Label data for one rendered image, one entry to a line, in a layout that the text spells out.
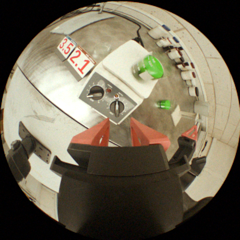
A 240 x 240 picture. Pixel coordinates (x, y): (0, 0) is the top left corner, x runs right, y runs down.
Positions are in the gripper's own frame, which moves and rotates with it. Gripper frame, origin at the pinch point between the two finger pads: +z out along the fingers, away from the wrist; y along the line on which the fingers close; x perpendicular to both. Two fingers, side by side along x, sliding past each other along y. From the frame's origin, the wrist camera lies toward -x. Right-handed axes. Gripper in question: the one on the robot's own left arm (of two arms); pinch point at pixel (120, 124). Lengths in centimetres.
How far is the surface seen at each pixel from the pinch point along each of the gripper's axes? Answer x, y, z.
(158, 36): -31.5, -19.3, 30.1
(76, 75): -7.6, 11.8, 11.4
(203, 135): 40, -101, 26
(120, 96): -1.8, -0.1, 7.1
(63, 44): -21.1, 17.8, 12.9
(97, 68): -8.1, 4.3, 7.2
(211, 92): -10, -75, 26
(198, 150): 52, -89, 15
